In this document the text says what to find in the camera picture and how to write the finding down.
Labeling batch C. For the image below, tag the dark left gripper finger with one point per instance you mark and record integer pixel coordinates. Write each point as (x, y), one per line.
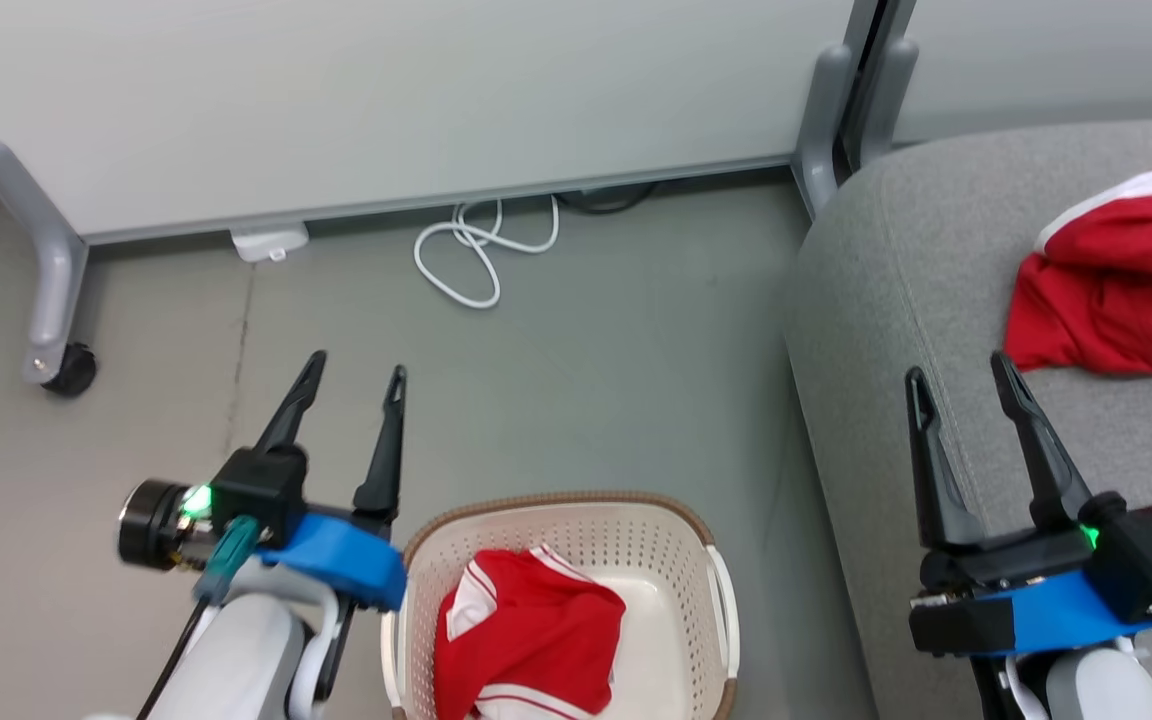
(291, 415)
(384, 470)

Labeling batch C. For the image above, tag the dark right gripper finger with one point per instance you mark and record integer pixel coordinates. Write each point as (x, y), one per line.
(936, 490)
(1051, 480)

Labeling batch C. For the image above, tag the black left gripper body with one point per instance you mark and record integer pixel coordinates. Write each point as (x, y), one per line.
(261, 490)

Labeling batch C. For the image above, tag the red garment with label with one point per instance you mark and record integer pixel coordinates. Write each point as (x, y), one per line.
(1116, 300)

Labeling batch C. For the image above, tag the red garment with white sleeve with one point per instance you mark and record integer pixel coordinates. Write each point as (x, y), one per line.
(536, 640)

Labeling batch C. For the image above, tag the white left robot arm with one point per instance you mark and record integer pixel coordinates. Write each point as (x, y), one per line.
(236, 660)

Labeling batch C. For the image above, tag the grey fabric sofa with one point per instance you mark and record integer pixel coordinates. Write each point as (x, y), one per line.
(896, 300)

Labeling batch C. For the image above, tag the white power adapter box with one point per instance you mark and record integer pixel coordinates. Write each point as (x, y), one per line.
(268, 243)

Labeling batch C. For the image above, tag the black caster wheel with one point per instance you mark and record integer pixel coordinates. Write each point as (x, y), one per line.
(74, 372)

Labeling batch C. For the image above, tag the long grey partition foot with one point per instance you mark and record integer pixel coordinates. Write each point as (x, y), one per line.
(54, 290)

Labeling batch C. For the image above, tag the cream perforated laundry basket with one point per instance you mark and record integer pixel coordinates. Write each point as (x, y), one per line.
(666, 630)

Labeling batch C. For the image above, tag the white partition panel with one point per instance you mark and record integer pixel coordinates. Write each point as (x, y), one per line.
(386, 100)
(1036, 50)

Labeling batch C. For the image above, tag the short grey partition foot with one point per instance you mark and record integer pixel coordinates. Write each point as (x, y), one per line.
(821, 120)
(896, 90)

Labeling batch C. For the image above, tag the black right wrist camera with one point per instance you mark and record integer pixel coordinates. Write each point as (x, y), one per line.
(956, 625)

